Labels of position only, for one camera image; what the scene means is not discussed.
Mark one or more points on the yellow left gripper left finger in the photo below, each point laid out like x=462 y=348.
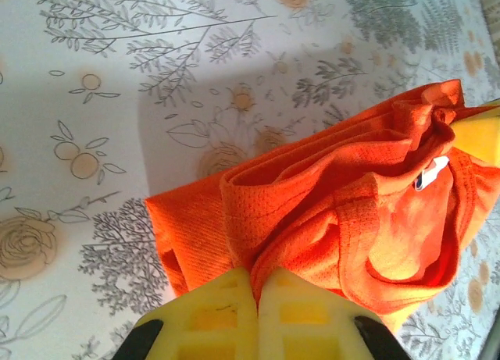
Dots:
x=211 y=321

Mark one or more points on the floral tablecloth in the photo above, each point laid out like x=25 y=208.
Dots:
x=117 y=102

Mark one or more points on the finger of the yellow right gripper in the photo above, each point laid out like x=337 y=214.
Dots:
x=482 y=133

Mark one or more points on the orange mesh t-shirt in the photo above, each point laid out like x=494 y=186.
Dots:
x=293 y=204

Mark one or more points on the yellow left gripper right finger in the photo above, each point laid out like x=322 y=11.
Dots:
x=308 y=325

